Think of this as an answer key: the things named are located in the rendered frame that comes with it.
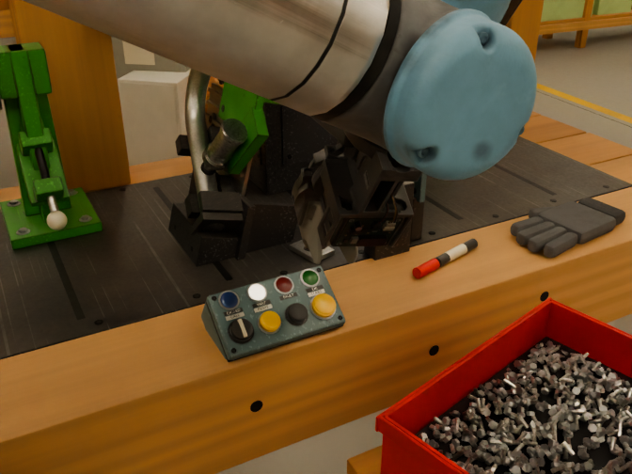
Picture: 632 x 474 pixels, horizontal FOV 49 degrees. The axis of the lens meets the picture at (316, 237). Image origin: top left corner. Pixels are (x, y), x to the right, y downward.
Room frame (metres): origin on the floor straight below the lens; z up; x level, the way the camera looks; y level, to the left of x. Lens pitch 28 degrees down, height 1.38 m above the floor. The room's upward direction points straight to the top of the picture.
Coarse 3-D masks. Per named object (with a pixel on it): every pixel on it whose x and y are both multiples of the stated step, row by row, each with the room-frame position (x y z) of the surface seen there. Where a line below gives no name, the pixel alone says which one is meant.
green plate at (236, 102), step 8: (224, 88) 0.97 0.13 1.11; (232, 88) 0.94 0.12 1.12; (240, 88) 0.92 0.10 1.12; (224, 96) 0.96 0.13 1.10; (232, 96) 0.94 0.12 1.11; (240, 96) 0.92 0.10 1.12; (248, 96) 0.89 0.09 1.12; (256, 96) 0.88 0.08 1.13; (224, 104) 0.96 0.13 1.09; (232, 104) 0.93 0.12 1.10; (240, 104) 0.91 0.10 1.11; (248, 104) 0.89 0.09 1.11; (256, 104) 0.87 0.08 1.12; (224, 112) 0.95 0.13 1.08; (232, 112) 0.93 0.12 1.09; (240, 112) 0.91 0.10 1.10; (240, 120) 0.90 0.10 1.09
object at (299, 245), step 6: (300, 240) 0.89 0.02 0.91; (294, 246) 0.87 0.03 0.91; (300, 246) 0.87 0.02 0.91; (300, 252) 0.85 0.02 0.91; (306, 252) 0.85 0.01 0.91; (324, 252) 0.85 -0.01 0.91; (330, 252) 0.85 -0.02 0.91; (306, 258) 0.85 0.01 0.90; (312, 258) 0.84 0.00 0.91; (324, 258) 0.85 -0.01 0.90
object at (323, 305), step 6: (318, 294) 0.69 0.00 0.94; (324, 294) 0.69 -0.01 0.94; (312, 300) 0.68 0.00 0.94; (318, 300) 0.68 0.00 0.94; (324, 300) 0.68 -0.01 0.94; (330, 300) 0.68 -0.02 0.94; (312, 306) 0.68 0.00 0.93; (318, 306) 0.67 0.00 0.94; (324, 306) 0.67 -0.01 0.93; (330, 306) 0.68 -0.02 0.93; (318, 312) 0.67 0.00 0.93; (324, 312) 0.67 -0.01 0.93; (330, 312) 0.67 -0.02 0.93
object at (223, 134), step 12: (228, 120) 0.87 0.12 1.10; (228, 132) 0.85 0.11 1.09; (240, 132) 0.86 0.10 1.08; (216, 144) 0.86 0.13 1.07; (228, 144) 0.85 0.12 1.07; (240, 144) 0.85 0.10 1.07; (204, 156) 0.88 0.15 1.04; (216, 156) 0.87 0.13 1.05; (228, 156) 0.87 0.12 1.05; (216, 168) 0.88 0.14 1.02
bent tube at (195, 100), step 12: (192, 72) 0.99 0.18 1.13; (192, 84) 0.99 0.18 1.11; (204, 84) 0.99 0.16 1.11; (192, 96) 0.99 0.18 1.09; (204, 96) 0.99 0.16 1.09; (192, 108) 0.98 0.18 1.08; (204, 108) 0.99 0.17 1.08; (192, 120) 0.97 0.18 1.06; (204, 120) 0.98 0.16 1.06; (192, 132) 0.95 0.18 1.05; (204, 132) 0.96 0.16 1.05; (192, 144) 0.94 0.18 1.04; (204, 144) 0.94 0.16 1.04; (192, 156) 0.93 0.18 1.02; (204, 180) 0.89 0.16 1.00
